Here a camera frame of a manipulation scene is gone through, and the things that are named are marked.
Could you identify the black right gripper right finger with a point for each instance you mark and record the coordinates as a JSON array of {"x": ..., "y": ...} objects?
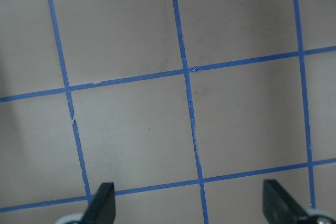
[{"x": 279, "y": 206}]

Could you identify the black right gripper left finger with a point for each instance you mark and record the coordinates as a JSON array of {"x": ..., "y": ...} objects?
[{"x": 102, "y": 209}]

